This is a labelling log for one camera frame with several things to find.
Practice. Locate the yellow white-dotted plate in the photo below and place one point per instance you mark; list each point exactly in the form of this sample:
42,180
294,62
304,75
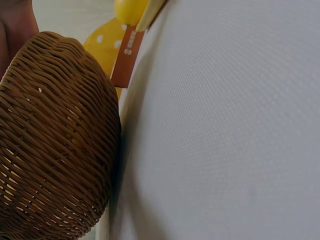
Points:
105,47

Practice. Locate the brown woven wicker basket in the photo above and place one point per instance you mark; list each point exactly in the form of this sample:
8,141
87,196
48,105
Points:
55,140

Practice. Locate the yellow lemon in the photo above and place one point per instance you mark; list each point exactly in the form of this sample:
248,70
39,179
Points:
131,10

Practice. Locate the cream wooden board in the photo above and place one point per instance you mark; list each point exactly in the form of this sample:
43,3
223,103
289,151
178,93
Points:
150,13

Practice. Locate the orange knife blade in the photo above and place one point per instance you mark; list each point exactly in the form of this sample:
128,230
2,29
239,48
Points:
126,60

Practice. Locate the person's left hand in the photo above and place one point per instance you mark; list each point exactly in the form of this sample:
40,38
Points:
15,30

